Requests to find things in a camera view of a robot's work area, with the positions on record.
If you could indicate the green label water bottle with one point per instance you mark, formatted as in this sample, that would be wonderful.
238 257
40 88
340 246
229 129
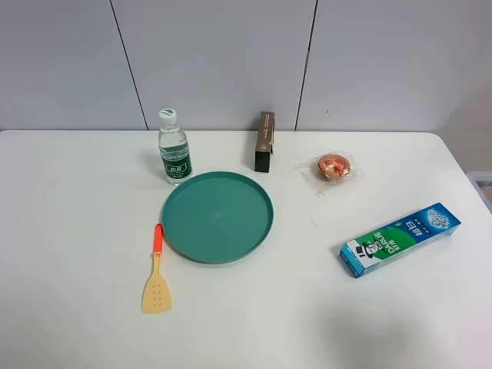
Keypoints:
174 148

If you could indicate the brown cardboard box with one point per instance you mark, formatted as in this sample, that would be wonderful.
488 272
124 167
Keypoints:
265 140

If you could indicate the round green plate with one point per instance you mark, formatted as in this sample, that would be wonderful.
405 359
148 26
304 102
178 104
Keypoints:
217 217

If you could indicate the Darlie toothpaste box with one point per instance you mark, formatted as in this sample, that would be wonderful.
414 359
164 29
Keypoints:
396 240

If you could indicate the yellow spatula orange handle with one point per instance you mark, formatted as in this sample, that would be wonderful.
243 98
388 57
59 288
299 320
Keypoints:
156 295

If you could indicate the clear plastic bin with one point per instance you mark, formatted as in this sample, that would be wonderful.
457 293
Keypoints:
482 182

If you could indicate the plastic wrapped pastry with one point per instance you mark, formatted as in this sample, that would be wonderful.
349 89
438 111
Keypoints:
326 171

